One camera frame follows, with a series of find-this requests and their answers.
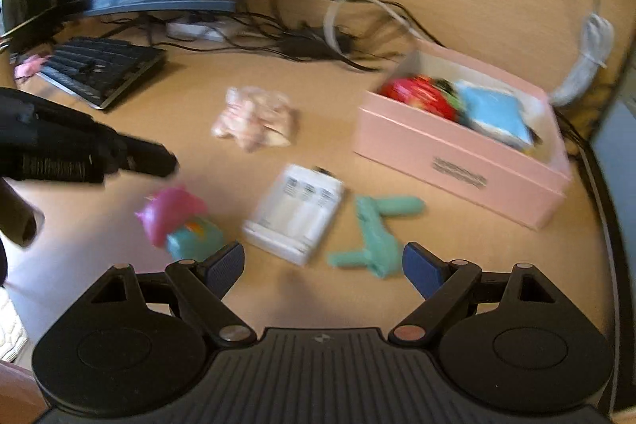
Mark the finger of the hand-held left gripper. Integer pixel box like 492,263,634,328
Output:
0,182,46,249
115,133,180,180

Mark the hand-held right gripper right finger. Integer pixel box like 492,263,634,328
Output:
389,241,558,346

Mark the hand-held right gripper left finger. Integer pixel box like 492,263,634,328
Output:
89,241,256,346

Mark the teal plastic toy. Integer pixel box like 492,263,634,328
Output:
327,196,426,280

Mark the pink toy figure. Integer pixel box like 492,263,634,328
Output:
134,186,227,261

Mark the pink cardboard box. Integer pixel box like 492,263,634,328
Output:
352,49,572,231

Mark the blue tissue pack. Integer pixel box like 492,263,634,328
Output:
454,79,535,151

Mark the small pink item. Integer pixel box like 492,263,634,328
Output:
14,54,51,80

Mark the white battery charger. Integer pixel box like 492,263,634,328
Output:
241,163,347,267

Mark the black keyboard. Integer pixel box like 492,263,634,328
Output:
35,35,168,111

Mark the white quilted cloth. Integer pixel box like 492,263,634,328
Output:
0,287,31,362

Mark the white power strip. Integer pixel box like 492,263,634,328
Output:
166,17,230,44

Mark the black rounded device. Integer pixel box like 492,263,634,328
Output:
0,0,96,52

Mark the red patterned toy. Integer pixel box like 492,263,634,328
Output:
380,75,461,122

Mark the white cable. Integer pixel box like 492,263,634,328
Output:
323,0,615,107

